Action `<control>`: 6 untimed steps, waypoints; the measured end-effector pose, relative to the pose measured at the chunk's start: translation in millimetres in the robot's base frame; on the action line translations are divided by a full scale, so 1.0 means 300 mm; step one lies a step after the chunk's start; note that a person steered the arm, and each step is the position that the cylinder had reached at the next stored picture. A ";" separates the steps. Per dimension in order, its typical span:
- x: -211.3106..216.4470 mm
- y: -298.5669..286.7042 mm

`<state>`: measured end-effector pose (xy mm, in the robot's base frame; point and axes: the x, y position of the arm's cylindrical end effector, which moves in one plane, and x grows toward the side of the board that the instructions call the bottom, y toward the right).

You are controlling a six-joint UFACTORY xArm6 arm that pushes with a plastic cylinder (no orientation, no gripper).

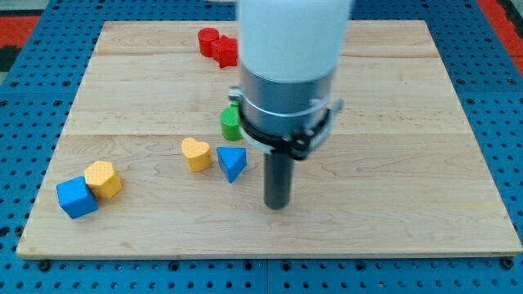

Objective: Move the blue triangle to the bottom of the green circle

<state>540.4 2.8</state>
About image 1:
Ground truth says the blue triangle block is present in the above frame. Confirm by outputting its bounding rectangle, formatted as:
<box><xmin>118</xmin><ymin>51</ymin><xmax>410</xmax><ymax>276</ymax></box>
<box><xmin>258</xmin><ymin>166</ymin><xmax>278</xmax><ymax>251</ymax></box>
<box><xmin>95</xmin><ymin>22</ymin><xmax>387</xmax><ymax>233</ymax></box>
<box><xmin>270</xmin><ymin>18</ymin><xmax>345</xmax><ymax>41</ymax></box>
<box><xmin>217</xmin><ymin>146</ymin><xmax>248</xmax><ymax>183</ymax></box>

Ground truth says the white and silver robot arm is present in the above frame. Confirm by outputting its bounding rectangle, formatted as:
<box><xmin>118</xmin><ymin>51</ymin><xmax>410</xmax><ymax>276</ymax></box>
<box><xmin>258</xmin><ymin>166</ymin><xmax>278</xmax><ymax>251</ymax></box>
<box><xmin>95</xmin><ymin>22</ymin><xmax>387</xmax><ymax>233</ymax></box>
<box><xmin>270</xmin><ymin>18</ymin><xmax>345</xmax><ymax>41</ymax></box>
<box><xmin>237</xmin><ymin>0</ymin><xmax>354</xmax><ymax>135</ymax></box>

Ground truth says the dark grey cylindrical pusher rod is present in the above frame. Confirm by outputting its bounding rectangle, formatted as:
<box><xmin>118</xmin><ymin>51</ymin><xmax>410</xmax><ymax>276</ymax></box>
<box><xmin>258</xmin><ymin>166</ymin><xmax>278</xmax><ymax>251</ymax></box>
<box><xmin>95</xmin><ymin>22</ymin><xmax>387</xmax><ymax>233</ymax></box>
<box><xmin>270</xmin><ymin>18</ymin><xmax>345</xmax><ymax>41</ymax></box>
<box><xmin>264</xmin><ymin>154</ymin><xmax>293</xmax><ymax>210</ymax></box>

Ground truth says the green cylinder block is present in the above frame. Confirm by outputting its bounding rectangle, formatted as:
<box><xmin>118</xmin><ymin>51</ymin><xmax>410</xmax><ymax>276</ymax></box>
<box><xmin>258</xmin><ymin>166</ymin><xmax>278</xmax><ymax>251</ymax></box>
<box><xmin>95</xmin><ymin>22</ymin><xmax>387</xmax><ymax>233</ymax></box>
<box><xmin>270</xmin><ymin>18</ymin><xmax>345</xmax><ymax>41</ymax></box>
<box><xmin>220</xmin><ymin>102</ymin><xmax>243</xmax><ymax>141</ymax></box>

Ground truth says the yellow heart block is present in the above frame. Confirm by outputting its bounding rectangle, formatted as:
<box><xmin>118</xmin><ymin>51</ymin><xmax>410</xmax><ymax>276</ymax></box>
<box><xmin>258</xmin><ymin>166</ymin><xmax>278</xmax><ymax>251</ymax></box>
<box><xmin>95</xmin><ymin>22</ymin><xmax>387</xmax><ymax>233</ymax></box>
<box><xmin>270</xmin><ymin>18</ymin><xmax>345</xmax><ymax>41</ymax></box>
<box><xmin>181</xmin><ymin>137</ymin><xmax>212</xmax><ymax>172</ymax></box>

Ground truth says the red star block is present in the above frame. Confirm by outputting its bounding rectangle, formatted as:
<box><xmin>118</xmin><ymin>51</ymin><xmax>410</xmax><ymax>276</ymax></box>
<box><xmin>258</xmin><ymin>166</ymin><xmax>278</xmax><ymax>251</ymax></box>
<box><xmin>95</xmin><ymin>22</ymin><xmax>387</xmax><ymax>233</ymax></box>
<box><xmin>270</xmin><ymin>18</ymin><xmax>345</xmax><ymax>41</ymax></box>
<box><xmin>211</xmin><ymin>36</ymin><xmax>238</xmax><ymax>68</ymax></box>

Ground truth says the light wooden board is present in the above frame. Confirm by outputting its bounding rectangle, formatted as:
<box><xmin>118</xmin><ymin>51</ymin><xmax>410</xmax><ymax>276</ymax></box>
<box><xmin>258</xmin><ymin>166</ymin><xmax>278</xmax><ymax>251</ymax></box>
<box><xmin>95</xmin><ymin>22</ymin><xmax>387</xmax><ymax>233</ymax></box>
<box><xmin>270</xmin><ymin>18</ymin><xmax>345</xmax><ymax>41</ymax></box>
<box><xmin>16</xmin><ymin>20</ymin><xmax>522</xmax><ymax>260</ymax></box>

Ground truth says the red cylinder block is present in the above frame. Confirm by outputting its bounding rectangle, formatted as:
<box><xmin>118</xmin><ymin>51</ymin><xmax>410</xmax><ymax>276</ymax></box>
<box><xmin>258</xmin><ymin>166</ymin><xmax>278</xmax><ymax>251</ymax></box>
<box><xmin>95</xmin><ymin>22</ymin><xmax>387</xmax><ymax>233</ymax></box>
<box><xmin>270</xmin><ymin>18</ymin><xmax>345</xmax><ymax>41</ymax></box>
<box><xmin>197</xmin><ymin>27</ymin><xmax>220</xmax><ymax>57</ymax></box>

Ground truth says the yellow hexagon block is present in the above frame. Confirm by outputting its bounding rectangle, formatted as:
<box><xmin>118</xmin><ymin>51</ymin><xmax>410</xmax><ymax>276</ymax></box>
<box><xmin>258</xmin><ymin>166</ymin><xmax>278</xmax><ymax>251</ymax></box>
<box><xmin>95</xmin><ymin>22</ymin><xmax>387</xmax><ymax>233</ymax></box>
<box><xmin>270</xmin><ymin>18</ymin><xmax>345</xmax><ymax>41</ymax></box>
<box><xmin>84</xmin><ymin>161</ymin><xmax>123</xmax><ymax>198</ymax></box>

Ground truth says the blue cube block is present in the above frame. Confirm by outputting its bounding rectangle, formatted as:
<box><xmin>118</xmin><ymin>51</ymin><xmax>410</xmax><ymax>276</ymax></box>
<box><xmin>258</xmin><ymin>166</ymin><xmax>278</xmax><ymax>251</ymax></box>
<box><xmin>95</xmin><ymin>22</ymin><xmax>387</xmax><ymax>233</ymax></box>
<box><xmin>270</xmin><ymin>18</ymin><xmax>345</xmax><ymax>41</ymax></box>
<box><xmin>56</xmin><ymin>176</ymin><xmax>98</xmax><ymax>219</ymax></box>

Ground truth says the black and silver clamp ring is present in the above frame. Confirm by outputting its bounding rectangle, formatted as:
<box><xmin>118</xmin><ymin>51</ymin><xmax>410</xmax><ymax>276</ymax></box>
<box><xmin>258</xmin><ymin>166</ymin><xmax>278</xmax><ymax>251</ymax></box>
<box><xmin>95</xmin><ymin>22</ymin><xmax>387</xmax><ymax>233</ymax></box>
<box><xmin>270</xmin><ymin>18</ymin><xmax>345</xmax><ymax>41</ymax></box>
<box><xmin>227</xmin><ymin>86</ymin><xmax>345</xmax><ymax>162</ymax></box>

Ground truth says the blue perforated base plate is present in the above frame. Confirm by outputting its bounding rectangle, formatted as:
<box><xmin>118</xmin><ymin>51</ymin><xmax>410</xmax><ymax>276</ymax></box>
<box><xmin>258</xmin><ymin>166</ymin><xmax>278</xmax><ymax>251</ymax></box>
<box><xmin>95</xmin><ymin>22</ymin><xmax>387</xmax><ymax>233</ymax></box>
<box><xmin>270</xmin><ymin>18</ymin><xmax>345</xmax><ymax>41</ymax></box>
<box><xmin>1</xmin><ymin>1</ymin><xmax>522</xmax><ymax>293</ymax></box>

